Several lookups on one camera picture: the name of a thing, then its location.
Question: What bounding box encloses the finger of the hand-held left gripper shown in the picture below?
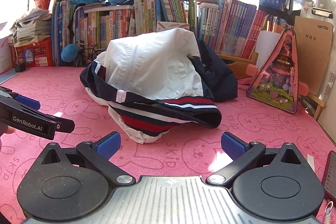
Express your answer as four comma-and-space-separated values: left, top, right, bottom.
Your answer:
39, 112, 75, 134
0, 86, 41, 110

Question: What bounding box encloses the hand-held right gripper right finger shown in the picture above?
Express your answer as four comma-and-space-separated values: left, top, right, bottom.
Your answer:
206, 132, 302, 185

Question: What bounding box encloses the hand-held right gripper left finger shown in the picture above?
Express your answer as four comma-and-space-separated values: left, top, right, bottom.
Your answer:
40, 132, 135, 185

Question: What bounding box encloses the navy and white jacket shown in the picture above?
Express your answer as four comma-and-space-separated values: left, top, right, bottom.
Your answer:
79, 28, 238, 145

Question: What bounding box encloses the person's left hand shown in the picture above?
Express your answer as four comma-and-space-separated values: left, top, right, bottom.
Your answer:
0, 127, 16, 141

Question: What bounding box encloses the red basket with blue label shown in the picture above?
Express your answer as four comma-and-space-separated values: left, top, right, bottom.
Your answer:
13, 38, 54, 67

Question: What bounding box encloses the blue plush ball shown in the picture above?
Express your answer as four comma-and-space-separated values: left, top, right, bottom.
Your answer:
61, 43, 77, 62

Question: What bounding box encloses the wooden desk organizer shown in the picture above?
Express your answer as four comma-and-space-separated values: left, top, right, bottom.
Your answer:
217, 51, 260, 81

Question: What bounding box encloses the stack of papers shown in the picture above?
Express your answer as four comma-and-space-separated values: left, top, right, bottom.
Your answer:
13, 8, 53, 46

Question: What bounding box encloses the miniature bicycle model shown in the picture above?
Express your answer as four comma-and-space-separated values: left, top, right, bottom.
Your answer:
75, 42, 107, 67

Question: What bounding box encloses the row of thin blue books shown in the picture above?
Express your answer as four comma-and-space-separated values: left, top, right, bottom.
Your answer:
52, 0, 77, 67

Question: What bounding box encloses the pink triangular toy house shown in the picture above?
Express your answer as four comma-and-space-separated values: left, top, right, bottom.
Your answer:
246, 28, 300, 114

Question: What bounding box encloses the red smartphone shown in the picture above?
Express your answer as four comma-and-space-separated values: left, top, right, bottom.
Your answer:
321, 151, 336, 201

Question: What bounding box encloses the small red mesh basket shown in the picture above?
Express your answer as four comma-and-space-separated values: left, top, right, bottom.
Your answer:
34, 0, 53, 13

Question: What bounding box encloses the white paper sheet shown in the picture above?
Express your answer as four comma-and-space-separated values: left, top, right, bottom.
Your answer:
255, 30, 281, 69

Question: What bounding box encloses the row of red blue books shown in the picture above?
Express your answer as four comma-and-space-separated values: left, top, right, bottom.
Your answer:
197, 0, 294, 60

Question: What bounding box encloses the brown clipboard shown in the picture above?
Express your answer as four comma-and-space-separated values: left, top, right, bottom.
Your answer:
294, 7, 334, 98

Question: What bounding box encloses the large white book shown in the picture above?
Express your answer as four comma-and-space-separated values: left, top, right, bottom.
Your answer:
83, 4, 135, 14

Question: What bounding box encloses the white pencil print box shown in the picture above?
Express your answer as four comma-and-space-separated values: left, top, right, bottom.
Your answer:
156, 21, 190, 33

